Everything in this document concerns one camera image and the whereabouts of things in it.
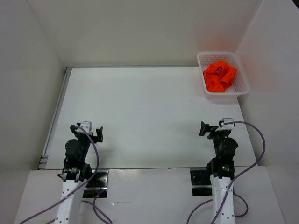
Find orange shorts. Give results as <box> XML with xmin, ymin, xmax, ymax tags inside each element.
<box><xmin>203</xmin><ymin>60</ymin><xmax>237</xmax><ymax>93</ymax></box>

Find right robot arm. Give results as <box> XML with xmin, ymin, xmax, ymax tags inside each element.
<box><xmin>199</xmin><ymin>118</ymin><xmax>238</xmax><ymax>224</ymax></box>

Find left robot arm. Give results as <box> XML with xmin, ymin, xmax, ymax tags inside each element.
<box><xmin>54</xmin><ymin>121</ymin><xmax>103</xmax><ymax>224</ymax></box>

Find white plastic basket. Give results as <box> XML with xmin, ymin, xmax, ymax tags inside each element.
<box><xmin>197</xmin><ymin>52</ymin><xmax>250</xmax><ymax>99</ymax></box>

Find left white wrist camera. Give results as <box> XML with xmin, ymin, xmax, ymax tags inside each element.
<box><xmin>75</xmin><ymin>121</ymin><xmax>92</xmax><ymax>134</ymax></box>

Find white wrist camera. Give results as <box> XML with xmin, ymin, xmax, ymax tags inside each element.
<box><xmin>75</xmin><ymin>121</ymin><xmax>92</xmax><ymax>134</ymax></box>
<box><xmin>216</xmin><ymin>118</ymin><xmax>235</xmax><ymax>132</ymax></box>

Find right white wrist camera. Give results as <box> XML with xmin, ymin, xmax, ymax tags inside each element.
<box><xmin>216</xmin><ymin>118</ymin><xmax>235</xmax><ymax>132</ymax></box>

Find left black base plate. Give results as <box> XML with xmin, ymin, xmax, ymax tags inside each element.
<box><xmin>83</xmin><ymin>170</ymin><xmax>109</xmax><ymax>198</ymax></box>

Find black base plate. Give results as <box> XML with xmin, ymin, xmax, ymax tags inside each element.
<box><xmin>190</xmin><ymin>169</ymin><xmax>212</xmax><ymax>196</ymax></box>
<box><xmin>83</xmin><ymin>170</ymin><xmax>109</xmax><ymax>198</ymax></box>

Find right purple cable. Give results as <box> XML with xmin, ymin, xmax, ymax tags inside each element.
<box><xmin>186</xmin><ymin>121</ymin><xmax>266</xmax><ymax>224</ymax></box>

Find purple cable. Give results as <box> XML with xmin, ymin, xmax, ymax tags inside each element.
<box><xmin>186</xmin><ymin>121</ymin><xmax>266</xmax><ymax>224</ymax></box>
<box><xmin>18</xmin><ymin>126</ymin><xmax>113</xmax><ymax>224</ymax></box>

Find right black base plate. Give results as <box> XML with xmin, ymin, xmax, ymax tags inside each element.
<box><xmin>190</xmin><ymin>169</ymin><xmax>212</xmax><ymax>196</ymax></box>

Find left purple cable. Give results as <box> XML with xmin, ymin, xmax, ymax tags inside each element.
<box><xmin>18</xmin><ymin>126</ymin><xmax>113</xmax><ymax>224</ymax></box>

